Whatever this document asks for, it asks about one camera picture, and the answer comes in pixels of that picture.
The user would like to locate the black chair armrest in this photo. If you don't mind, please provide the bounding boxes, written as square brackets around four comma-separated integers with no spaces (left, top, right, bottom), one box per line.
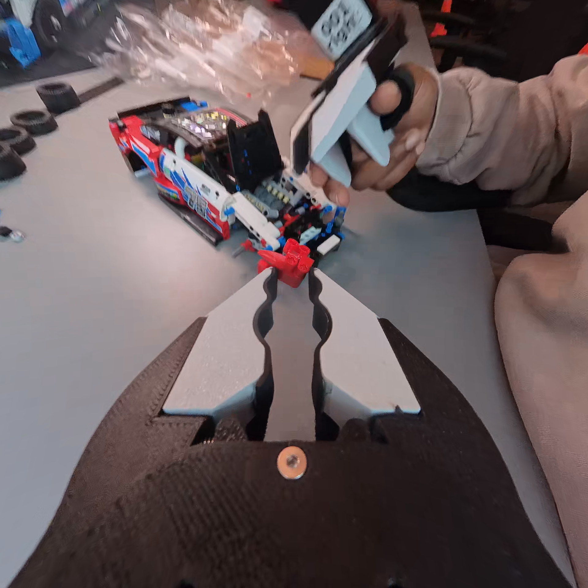
[386,177,554,251]

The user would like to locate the toy brick race car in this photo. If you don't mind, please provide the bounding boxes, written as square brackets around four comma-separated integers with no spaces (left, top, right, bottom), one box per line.
[109,96,347,265]

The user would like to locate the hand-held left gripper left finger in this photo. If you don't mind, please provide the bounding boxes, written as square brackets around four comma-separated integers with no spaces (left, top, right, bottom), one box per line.
[162,268,280,442]

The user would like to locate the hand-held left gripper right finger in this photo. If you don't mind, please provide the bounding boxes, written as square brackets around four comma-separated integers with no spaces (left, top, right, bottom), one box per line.
[309,268,422,443]

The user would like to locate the person's right forearm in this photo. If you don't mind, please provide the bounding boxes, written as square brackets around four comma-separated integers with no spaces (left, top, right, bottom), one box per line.
[416,53,588,207]

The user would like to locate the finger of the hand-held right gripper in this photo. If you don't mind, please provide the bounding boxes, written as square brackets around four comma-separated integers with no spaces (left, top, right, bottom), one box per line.
[308,46,381,162]
[289,89,328,175]

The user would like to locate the pile of clear plastic bags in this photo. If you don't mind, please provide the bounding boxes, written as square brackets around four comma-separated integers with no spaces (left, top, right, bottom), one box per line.
[89,0,331,99]

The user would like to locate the black rubber toy tire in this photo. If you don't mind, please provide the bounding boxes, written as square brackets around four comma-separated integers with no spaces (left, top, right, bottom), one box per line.
[10,110,59,136]
[0,143,27,181]
[0,126,36,156]
[36,82,81,115]

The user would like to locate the person's right hand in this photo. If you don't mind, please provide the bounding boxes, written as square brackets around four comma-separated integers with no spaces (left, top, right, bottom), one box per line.
[309,62,442,207]

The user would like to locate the black flat strip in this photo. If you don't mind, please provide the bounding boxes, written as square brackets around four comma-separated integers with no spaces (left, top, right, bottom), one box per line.
[76,76,126,105]

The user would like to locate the scattered small brick parts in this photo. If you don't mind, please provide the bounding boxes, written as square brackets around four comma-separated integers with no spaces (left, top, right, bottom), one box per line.
[0,209,26,244]

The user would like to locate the person's beige clothing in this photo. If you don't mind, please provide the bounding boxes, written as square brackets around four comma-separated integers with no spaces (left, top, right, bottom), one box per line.
[486,190,588,588]

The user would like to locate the race car set box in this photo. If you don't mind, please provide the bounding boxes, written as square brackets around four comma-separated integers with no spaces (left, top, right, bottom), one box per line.
[0,0,121,88]

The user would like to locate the red brick assembly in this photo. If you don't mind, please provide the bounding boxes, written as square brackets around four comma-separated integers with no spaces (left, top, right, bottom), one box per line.
[257,239,315,289]

